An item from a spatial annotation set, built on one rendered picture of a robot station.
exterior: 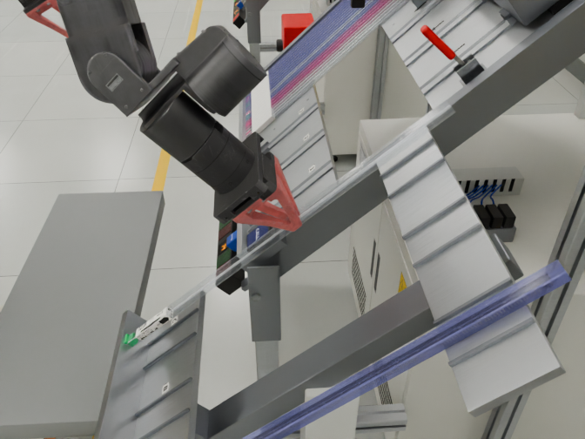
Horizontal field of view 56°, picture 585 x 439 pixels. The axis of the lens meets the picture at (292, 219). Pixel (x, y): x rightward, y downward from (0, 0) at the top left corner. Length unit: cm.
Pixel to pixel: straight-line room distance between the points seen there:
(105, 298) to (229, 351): 72
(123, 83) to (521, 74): 51
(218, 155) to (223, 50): 10
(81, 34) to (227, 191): 20
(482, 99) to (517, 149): 73
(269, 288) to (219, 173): 35
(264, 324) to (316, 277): 102
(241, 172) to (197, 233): 159
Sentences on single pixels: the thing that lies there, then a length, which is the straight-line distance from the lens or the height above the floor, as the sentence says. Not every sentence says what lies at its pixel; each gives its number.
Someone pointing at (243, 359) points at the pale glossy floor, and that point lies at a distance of 169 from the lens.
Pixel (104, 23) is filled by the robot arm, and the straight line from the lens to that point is 53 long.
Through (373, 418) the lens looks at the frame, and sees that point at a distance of 120.
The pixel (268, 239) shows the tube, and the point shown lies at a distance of 64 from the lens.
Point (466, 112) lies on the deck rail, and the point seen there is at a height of 99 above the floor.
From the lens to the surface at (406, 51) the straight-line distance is 100.
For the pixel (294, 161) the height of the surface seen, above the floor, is 80.
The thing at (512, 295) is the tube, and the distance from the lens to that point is 44.
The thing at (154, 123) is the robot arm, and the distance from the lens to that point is 54.
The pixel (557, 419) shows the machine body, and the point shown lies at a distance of 144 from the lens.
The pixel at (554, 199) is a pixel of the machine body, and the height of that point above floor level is 62.
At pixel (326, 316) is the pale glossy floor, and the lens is 180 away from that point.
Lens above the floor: 132
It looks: 37 degrees down
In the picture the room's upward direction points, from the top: straight up
